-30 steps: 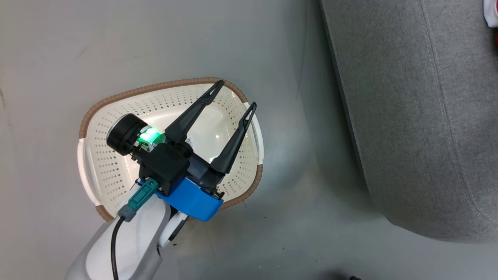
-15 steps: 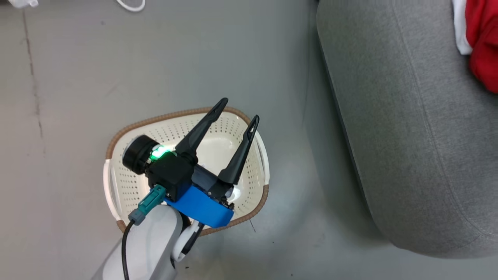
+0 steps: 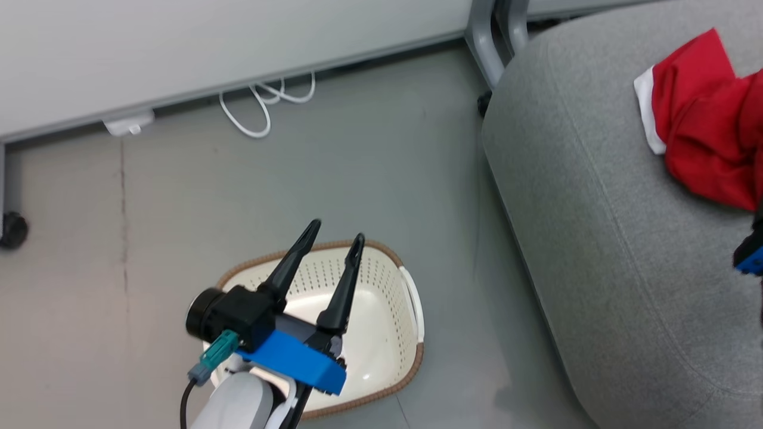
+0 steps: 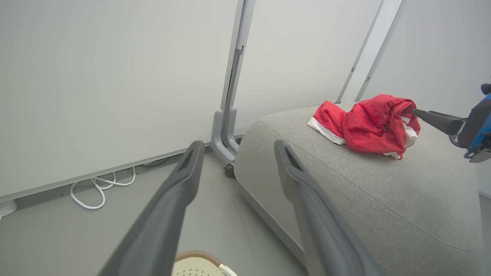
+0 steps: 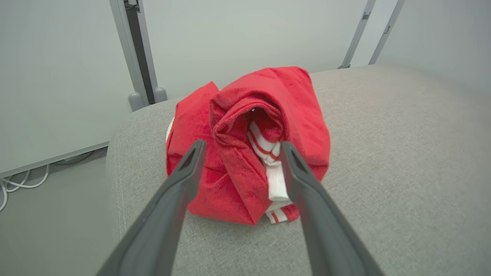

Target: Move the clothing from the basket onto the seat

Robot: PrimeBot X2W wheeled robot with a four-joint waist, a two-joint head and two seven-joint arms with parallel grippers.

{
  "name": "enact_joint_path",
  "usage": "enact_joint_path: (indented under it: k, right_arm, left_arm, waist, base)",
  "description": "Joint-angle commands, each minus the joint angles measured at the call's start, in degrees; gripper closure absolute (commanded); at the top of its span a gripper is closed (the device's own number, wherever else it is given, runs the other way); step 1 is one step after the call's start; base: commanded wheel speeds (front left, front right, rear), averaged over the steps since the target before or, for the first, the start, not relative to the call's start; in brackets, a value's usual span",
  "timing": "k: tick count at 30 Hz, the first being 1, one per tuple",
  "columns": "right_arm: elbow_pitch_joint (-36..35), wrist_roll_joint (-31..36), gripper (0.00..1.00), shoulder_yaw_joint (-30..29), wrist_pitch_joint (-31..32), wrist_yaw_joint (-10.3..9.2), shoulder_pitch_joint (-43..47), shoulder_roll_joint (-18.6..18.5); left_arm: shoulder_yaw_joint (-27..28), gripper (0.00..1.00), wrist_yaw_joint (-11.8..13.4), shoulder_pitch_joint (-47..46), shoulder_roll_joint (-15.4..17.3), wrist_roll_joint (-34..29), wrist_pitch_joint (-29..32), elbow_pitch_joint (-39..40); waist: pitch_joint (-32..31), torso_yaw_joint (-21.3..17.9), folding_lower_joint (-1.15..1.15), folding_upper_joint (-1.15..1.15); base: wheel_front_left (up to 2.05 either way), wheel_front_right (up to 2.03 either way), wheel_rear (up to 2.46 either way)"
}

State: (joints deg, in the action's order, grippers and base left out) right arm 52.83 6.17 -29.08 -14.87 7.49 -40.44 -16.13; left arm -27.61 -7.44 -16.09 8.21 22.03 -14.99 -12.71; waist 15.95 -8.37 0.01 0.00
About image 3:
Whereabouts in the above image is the grey metal partition post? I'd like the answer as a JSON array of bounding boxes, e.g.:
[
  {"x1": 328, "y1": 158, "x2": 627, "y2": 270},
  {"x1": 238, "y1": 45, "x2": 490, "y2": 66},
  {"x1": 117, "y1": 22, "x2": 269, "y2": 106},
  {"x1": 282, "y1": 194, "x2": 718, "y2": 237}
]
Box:
[
  {"x1": 465, "y1": 0, "x2": 507, "y2": 90},
  {"x1": 495, "y1": 0, "x2": 531, "y2": 57}
]

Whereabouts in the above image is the white cable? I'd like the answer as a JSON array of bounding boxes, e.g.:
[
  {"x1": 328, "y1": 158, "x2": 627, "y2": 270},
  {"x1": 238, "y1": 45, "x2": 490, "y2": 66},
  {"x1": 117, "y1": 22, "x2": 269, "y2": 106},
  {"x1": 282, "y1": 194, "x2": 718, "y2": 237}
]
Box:
[{"x1": 219, "y1": 71, "x2": 317, "y2": 139}]

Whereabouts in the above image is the black caster wheel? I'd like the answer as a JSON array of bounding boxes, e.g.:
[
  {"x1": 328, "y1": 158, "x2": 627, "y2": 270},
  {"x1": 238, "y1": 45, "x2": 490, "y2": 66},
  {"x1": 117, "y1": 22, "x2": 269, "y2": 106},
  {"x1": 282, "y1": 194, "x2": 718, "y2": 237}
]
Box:
[{"x1": 0, "y1": 212, "x2": 29, "y2": 250}]

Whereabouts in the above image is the blue left camera mount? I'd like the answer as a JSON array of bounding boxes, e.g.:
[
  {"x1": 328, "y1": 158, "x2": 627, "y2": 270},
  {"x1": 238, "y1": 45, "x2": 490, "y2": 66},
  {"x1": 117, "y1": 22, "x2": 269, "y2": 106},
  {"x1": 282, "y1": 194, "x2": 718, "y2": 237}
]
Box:
[{"x1": 235, "y1": 329, "x2": 348, "y2": 396}]

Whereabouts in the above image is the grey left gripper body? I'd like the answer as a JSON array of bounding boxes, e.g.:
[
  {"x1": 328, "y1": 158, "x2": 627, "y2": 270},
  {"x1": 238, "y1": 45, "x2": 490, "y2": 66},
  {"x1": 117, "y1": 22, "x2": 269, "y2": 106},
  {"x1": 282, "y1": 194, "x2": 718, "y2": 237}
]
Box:
[{"x1": 271, "y1": 313, "x2": 348, "y2": 361}]

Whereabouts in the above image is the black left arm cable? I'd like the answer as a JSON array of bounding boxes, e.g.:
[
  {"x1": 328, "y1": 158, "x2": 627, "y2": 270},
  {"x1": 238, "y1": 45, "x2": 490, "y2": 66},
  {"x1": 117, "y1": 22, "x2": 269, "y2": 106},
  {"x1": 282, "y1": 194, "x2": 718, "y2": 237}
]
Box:
[{"x1": 179, "y1": 378, "x2": 198, "y2": 429}]

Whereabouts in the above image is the teal left camera connector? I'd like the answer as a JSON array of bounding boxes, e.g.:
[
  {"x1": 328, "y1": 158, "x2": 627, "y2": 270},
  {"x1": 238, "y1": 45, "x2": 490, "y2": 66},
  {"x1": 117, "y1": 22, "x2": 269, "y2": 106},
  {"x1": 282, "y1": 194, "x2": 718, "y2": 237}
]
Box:
[{"x1": 188, "y1": 331, "x2": 240, "y2": 386}]

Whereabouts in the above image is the blue right camera mount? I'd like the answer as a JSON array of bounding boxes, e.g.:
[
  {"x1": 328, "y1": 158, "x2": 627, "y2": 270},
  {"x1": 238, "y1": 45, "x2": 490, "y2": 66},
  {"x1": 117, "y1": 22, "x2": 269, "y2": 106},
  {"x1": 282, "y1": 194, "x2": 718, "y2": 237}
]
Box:
[{"x1": 733, "y1": 235, "x2": 763, "y2": 276}]

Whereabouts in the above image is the cream perforated laundry basket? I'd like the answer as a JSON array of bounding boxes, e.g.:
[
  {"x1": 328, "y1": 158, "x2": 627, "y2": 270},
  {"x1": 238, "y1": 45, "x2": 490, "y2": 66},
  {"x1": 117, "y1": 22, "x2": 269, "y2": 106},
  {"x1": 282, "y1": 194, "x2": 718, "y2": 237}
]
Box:
[{"x1": 206, "y1": 240, "x2": 426, "y2": 421}]

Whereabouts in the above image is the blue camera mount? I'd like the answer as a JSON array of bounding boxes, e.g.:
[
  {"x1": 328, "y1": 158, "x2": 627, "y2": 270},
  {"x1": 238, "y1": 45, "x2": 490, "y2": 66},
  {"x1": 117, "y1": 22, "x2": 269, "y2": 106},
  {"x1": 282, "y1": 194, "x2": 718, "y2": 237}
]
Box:
[
  {"x1": 235, "y1": 329, "x2": 348, "y2": 396},
  {"x1": 733, "y1": 235, "x2": 763, "y2": 276}
]

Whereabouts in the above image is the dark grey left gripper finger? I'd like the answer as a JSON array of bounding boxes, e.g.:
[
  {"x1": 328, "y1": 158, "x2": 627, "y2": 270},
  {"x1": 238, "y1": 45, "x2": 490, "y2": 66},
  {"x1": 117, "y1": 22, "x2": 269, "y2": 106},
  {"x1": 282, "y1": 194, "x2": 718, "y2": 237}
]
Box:
[
  {"x1": 315, "y1": 232, "x2": 366, "y2": 337},
  {"x1": 258, "y1": 219, "x2": 322, "y2": 313}
]

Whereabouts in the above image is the grey fabric sofa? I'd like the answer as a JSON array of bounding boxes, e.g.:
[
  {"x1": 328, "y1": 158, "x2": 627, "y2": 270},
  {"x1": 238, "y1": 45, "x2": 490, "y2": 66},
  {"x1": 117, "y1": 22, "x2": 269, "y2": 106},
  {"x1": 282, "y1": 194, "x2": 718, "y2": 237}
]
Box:
[{"x1": 480, "y1": 0, "x2": 763, "y2": 429}]

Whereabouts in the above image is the red garment with white cuff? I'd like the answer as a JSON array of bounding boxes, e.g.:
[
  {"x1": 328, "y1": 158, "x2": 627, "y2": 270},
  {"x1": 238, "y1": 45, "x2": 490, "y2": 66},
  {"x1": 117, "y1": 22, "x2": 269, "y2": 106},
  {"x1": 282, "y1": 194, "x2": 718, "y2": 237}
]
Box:
[{"x1": 633, "y1": 27, "x2": 763, "y2": 213}]

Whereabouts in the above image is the white power adapter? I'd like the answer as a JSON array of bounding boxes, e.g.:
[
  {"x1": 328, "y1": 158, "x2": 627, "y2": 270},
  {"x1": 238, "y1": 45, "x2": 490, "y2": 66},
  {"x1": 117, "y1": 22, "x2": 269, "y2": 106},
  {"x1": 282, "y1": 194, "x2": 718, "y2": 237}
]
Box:
[{"x1": 103, "y1": 111, "x2": 156, "y2": 137}]

